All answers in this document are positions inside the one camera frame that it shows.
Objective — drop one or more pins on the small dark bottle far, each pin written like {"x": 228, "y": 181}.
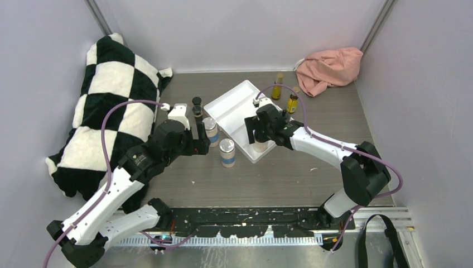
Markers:
{"x": 197, "y": 101}

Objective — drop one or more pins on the white divided plastic tray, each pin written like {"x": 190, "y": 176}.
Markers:
{"x": 230, "y": 109}

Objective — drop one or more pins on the small dark bottle near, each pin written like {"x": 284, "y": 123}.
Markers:
{"x": 197, "y": 113}

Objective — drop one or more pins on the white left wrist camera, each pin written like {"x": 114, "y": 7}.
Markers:
{"x": 178, "y": 112}

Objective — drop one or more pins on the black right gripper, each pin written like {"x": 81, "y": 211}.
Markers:
{"x": 254, "y": 123}

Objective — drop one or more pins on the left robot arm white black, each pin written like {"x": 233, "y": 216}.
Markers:
{"x": 86, "y": 235}

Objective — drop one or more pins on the yellow oil bottle near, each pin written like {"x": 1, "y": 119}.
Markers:
{"x": 293, "y": 101}

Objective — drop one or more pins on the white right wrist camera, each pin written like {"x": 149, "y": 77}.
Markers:
{"x": 260, "y": 102}

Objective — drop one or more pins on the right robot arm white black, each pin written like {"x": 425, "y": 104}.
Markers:
{"x": 363, "y": 174}

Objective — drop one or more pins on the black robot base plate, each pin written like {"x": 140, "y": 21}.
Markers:
{"x": 246, "y": 222}

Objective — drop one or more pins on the silver lid jar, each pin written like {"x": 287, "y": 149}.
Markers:
{"x": 211, "y": 130}
{"x": 227, "y": 152}

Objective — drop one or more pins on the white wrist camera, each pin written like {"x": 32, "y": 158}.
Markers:
{"x": 260, "y": 102}
{"x": 178, "y": 112}

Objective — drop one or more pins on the black white checkered blanket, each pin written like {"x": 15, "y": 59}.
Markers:
{"x": 116, "y": 110}

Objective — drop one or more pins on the yellow oil bottle far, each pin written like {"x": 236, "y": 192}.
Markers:
{"x": 277, "y": 89}

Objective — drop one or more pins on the pink cloth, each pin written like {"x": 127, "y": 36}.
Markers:
{"x": 328, "y": 68}

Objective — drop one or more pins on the small dark bottle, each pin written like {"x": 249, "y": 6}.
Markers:
{"x": 197, "y": 101}
{"x": 197, "y": 113}

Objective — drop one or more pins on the yellow oil bottle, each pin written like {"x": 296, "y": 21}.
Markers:
{"x": 293, "y": 101}
{"x": 277, "y": 89}

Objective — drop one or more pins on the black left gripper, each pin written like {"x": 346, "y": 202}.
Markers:
{"x": 203, "y": 142}

